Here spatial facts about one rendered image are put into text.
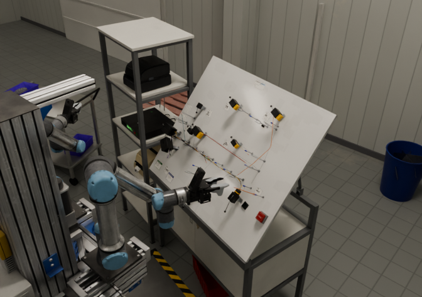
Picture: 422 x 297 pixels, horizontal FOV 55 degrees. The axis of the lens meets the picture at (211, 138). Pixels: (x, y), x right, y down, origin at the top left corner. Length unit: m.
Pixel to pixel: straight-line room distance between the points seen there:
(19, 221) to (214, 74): 1.78
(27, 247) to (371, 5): 3.97
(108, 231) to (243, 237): 0.99
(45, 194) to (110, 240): 0.35
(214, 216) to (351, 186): 2.32
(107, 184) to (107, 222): 0.21
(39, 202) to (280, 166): 1.37
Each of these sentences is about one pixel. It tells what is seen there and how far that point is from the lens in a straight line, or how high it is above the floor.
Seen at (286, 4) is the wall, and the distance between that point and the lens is 5.28.
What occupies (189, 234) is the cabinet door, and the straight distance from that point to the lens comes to 3.16.
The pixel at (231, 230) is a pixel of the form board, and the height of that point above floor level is 0.94.
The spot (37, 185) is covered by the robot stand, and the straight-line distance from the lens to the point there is 1.92.
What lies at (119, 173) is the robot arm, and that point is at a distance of 1.88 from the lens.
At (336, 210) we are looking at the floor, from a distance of 4.39.
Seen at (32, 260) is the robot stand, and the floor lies 1.32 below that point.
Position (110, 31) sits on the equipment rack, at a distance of 3.25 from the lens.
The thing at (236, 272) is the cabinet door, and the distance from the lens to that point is 2.80.
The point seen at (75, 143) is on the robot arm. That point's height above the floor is 1.51.
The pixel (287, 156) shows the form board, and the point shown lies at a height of 1.40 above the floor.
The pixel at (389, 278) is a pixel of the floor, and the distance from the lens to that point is 3.91.
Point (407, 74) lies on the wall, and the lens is 4.83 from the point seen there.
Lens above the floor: 2.79
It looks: 32 degrees down
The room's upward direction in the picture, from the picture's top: straight up
